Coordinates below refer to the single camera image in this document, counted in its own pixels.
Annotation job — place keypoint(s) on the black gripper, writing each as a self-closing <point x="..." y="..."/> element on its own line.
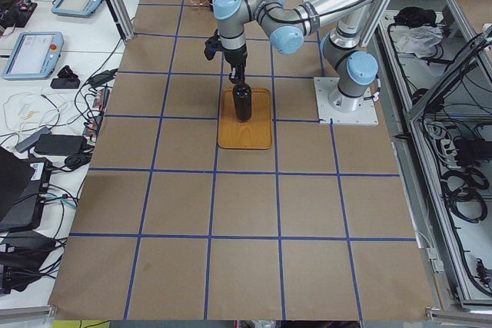
<point x="235" y="57"/>

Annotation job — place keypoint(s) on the white crumpled cloth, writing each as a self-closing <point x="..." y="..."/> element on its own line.
<point x="421" y="41"/>

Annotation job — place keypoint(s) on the black power brick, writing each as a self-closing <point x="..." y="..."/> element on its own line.
<point x="59" y="144"/>

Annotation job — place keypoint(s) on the black laptop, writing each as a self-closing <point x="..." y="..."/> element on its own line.
<point x="23" y="184"/>

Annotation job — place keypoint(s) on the blue teach pendant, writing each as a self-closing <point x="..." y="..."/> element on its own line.
<point x="75" y="8"/>
<point x="34" y="56"/>

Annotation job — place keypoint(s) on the blue teach pendant far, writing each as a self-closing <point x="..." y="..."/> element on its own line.
<point x="75" y="8"/>

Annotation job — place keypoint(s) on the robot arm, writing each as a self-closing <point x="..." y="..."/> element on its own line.
<point x="286" y="29"/>

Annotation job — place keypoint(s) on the black webcam on stand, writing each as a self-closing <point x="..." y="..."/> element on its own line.
<point x="66" y="79"/>

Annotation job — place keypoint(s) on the blue teach pendant near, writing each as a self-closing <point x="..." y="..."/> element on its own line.
<point x="34" y="56"/>

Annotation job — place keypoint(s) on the wooden tray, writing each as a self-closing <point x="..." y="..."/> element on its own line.
<point x="256" y="133"/>

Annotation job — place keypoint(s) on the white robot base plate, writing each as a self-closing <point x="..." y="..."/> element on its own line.
<point x="335" y="108"/>

